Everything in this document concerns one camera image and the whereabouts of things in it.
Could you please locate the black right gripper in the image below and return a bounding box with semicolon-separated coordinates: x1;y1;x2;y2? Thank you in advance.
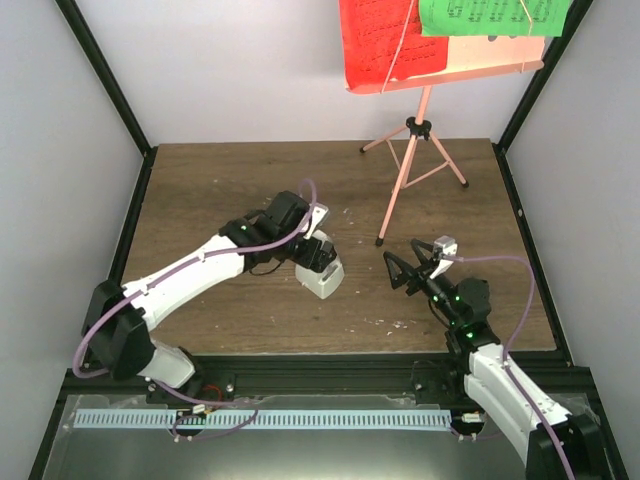
384;240;462;327

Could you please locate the white metronome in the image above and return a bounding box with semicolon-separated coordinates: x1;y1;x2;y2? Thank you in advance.
295;230;345;300

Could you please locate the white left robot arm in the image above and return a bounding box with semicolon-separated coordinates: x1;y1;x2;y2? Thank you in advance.
74;191;344;404

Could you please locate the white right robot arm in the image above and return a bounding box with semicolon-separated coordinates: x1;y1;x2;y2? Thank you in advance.
383;236;608;479

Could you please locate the pink folding music stand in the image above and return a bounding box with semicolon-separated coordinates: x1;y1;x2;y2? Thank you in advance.
345;36;545;247

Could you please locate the red sheet music page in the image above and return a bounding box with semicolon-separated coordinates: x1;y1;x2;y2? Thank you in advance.
338;0;449;92

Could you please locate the green sheet music page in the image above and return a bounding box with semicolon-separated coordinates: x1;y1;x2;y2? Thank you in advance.
418;0;571;37

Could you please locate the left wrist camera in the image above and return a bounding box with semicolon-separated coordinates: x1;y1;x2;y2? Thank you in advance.
304;203;330;239

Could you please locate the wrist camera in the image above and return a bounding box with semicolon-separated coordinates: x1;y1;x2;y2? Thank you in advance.
430;235;458;279
304;203;330;239

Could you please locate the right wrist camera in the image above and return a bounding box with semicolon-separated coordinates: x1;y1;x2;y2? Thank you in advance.
430;235;458;279

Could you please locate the black right frame rail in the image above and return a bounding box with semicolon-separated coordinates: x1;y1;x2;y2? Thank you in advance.
492;143;574;366

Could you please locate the black frame rail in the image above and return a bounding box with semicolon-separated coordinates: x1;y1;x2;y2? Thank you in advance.
492;143;574;366
108;146;159;287

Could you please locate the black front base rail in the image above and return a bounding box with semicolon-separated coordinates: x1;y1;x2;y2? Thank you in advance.
61;351;599;408

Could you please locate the black left frame rail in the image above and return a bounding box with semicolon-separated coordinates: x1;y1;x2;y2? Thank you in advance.
108;146;159;287

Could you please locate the black back right frame post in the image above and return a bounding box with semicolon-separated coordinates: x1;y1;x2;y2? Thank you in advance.
496;0;593;153

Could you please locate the black frame post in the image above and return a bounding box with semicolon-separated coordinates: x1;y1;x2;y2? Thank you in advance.
496;0;593;153
53;0;153;157

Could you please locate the light blue slotted cable duct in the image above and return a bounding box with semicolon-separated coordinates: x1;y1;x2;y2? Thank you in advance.
71;409;452;431

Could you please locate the black back left frame post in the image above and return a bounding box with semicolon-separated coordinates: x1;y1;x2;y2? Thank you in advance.
53;0;153;157

